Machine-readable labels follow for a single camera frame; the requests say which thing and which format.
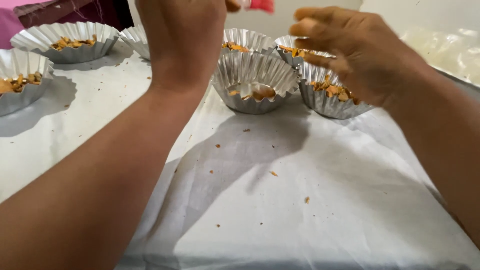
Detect white paper table sheet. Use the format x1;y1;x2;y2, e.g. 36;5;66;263
0;37;212;203
114;86;480;270

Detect scattered orange snack crumbs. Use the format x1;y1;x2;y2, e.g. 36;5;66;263
64;64;312;229

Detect person's right hand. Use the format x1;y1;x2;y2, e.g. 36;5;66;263
289;5;427;110

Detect dark maroon cloth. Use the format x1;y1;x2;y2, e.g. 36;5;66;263
14;0;134;31

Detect fluted silver foil cup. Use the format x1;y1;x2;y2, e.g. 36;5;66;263
119;25;151;61
221;28;277;57
298;62;376;120
10;22;120;64
275;35;336;69
211;52;301;115
0;49;55;117

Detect orange snack mix portion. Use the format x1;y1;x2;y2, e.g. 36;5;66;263
309;75;361;105
50;35;97;51
229;85;276;101
278;45;312;58
0;71;43;94
222;42;250;53

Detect pink cloth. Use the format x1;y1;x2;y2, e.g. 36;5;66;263
0;0;49;50

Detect person's left hand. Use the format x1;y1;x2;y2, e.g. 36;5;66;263
135;0;242;95

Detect red snack packet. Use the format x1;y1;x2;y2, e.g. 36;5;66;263
240;0;275;14

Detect clear plastic bag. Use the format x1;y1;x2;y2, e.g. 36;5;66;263
399;26;480;87

